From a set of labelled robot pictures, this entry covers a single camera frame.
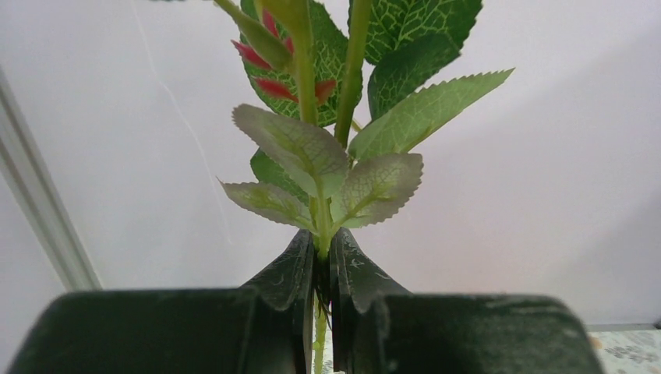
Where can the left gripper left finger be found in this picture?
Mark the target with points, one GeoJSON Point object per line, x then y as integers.
{"type": "Point", "coordinates": [263, 326]}

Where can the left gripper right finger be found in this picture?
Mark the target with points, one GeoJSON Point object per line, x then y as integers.
{"type": "Point", "coordinates": [381, 327]}

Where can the pink rose stem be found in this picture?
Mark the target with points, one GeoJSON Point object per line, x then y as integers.
{"type": "Point", "coordinates": [343, 113]}

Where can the floral patterned tablecloth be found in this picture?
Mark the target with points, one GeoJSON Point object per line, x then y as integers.
{"type": "Point", "coordinates": [628, 352]}

